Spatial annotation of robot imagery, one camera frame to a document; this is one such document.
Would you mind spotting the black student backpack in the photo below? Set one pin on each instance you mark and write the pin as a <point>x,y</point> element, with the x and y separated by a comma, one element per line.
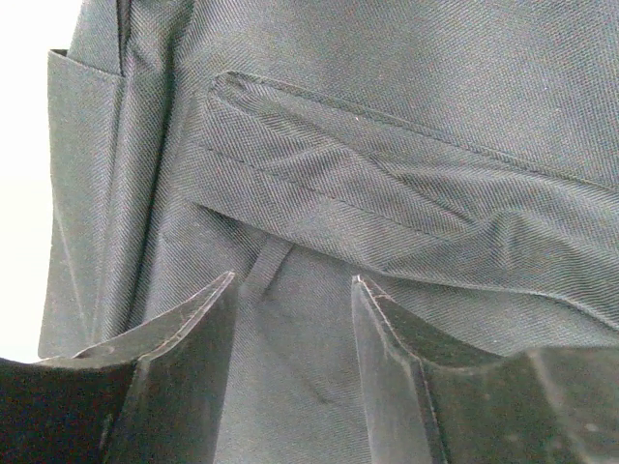
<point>462,154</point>

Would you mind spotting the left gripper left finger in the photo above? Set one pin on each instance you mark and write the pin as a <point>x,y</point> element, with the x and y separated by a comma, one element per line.
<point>153,394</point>

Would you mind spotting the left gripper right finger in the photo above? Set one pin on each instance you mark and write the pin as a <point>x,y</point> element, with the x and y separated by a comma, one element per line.
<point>431,398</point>

